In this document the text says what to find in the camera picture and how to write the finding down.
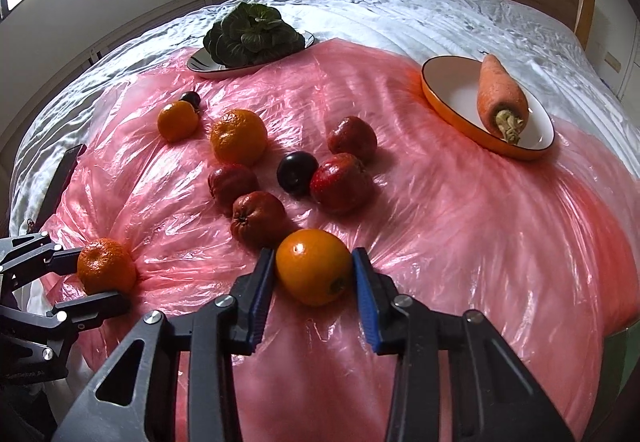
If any dark purple plum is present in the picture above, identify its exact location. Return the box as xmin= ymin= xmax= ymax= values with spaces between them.
xmin=277 ymin=151 xmax=319 ymax=196

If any small smooth orange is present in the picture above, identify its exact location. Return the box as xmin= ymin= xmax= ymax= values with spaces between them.
xmin=156 ymin=100 xmax=200 ymax=143

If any small dark plum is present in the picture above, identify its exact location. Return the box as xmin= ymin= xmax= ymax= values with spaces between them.
xmin=180 ymin=90 xmax=201 ymax=112

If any white bed sheet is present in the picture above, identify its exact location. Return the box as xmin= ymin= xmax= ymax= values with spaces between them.
xmin=1 ymin=0 xmax=639 ymax=234

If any mandarin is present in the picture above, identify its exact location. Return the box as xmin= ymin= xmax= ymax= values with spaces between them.
xmin=76 ymin=237 xmax=138 ymax=295

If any smooth orange fruit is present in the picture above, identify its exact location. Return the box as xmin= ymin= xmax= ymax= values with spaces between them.
xmin=276 ymin=229 xmax=352 ymax=307

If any carrot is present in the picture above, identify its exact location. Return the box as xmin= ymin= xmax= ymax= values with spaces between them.
xmin=476 ymin=54 xmax=529 ymax=144

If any large red apple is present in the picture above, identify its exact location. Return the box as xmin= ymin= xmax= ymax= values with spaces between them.
xmin=310 ymin=153 xmax=374 ymax=215

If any orange rimmed white plate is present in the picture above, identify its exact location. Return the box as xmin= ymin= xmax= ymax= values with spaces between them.
xmin=421 ymin=56 xmax=555 ymax=161

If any black phone on bed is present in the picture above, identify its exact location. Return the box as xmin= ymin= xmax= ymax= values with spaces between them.
xmin=28 ymin=143 xmax=87 ymax=233

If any dark green leafy vegetable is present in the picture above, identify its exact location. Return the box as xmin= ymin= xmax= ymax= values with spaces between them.
xmin=203 ymin=2 xmax=306 ymax=69

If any large bumpy orange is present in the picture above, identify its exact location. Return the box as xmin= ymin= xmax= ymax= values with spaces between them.
xmin=209 ymin=109 xmax=268 ymax=167

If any pink plastic sheet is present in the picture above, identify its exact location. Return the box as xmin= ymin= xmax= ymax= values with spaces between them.
xmin=46 ymin=39 xmax=639 ymax=436

